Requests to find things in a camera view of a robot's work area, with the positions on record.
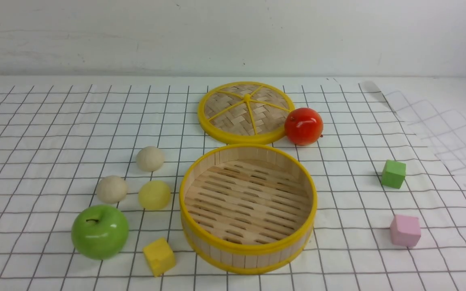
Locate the beige bun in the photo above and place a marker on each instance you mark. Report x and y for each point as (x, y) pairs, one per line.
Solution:
(111, 189)
(150, 159)

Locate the bamboo steamer lid yellow rim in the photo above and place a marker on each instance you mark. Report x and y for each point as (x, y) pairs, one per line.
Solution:
(244, 112)

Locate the bamboo steamer tray yellow rim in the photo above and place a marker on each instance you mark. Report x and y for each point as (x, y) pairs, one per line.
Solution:
(247, 208)

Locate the red pomegranate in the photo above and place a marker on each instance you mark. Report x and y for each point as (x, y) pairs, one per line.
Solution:
(303, 126)

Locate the yellow bun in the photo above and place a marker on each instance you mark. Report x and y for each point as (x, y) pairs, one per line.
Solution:
(154, 195)

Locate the yellow foam cube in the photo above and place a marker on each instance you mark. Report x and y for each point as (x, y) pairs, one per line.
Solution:
(159, 257)

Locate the green apple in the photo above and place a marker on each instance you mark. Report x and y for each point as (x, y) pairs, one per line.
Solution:
(100, 232)

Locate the green foam cube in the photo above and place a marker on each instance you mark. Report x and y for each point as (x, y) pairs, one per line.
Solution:
(393, 174)

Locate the white grid-pattern tablecloth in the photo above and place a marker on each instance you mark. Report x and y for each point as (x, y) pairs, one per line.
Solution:
(58, 140)

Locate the pink foam cube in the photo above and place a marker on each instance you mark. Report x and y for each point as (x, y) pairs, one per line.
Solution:
(405, 230)

